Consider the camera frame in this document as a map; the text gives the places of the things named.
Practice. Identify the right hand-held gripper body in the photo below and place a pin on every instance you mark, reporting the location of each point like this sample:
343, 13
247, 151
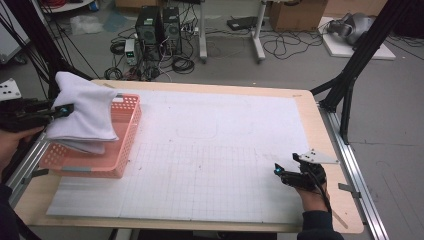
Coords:
301, 180

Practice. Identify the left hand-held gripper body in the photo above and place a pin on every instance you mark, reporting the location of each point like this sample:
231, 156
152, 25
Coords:
23, 115

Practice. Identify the pale lilac towel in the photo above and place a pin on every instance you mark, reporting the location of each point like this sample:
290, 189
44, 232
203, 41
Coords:
83, 113

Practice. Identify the pink plastic basket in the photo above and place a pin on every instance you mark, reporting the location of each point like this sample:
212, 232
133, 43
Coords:
113, 156

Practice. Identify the person's right hand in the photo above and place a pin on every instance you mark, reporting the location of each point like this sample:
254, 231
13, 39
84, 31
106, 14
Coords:
311, 200

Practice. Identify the person's left hand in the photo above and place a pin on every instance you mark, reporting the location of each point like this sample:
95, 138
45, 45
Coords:
13, 143

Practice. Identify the thin wooden stick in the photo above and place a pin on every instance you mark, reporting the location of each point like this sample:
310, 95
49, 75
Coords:
340, 220

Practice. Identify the white grid mat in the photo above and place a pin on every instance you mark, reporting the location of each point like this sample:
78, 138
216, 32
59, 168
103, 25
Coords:
216, 133

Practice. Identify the black metal stand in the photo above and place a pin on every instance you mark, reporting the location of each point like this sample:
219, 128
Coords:
36, 36
363, 50

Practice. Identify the clear plastic bag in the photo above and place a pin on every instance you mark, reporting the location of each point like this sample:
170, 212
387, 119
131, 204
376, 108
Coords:
85, 25

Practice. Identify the grey power supply unit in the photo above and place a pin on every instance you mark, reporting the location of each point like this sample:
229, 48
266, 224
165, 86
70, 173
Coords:
130, 50

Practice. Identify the blue sheet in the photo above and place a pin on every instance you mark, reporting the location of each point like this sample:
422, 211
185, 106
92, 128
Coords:
115, 21

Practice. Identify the round white table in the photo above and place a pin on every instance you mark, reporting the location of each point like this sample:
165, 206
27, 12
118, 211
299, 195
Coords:
66, 6

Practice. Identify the white floor board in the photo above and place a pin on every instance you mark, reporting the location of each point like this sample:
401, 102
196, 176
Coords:
343, 50

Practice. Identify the black computer tower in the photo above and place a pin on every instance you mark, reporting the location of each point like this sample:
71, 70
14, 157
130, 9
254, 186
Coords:
171, 30
148, 30

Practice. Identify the white metal stand leg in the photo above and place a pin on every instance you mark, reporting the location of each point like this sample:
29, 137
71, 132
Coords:
258, 36
202, 33

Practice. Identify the brown cardboard box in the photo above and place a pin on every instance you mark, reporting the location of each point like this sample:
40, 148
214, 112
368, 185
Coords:
296, 15
140, 3
356, 6

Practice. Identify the grey rounded device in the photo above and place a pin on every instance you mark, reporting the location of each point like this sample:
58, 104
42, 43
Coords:
355, 28

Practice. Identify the black flat device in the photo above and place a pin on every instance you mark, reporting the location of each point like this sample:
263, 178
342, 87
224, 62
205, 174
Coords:
243, 22

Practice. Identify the white power strip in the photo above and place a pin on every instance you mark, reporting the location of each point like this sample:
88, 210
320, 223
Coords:
190, 29

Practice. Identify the grey metal bracket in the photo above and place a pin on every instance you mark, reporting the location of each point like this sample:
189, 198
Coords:
40, 172
348, 188

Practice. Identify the aluminium rail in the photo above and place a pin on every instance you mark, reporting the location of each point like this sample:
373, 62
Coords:
353, 166
25, 176

